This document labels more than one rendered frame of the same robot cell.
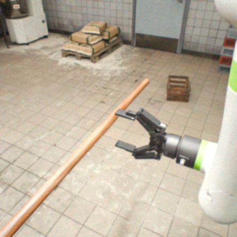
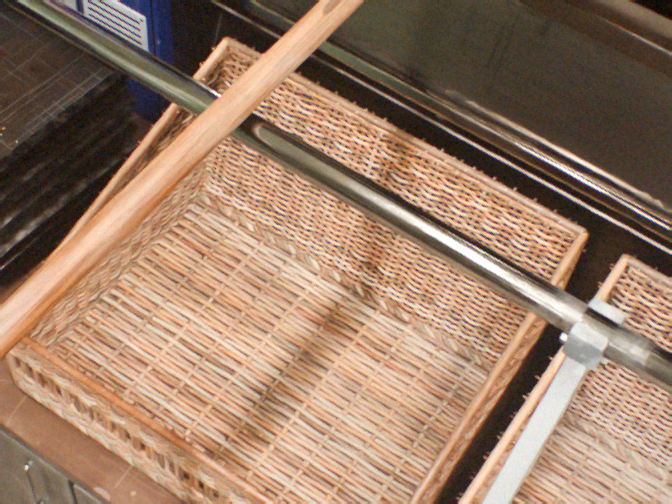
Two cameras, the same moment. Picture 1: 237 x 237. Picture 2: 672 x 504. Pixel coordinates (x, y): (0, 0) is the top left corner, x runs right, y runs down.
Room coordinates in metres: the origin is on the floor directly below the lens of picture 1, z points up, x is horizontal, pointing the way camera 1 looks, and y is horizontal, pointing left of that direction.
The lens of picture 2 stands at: (0.79, 0.47, 2.01)
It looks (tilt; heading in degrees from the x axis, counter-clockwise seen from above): 54 degrees down; 182
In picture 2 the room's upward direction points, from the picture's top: 6 degrees clockwise
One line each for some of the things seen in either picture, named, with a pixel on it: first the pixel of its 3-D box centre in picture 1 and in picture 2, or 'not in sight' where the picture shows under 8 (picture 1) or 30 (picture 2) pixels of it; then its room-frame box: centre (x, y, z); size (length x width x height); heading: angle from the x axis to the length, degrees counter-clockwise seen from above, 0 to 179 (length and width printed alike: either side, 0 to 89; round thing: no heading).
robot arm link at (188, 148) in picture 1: (187, 152); not in sight; (0.49, -0.21, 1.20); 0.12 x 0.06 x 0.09; 153
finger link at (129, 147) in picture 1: (125, 146); not in sight; (0.59, -0.03, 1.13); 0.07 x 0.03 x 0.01; 63
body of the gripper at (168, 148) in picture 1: (164, 143); not in sight; (0.52, -0.15, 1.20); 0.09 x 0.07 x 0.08; 63
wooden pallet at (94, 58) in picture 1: (93, 47); not in sight; (4.80, 0.50, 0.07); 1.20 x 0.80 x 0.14; 153
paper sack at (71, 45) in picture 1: (78, 43); not in sight; (4.62, 0.81, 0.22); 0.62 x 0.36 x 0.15; 158
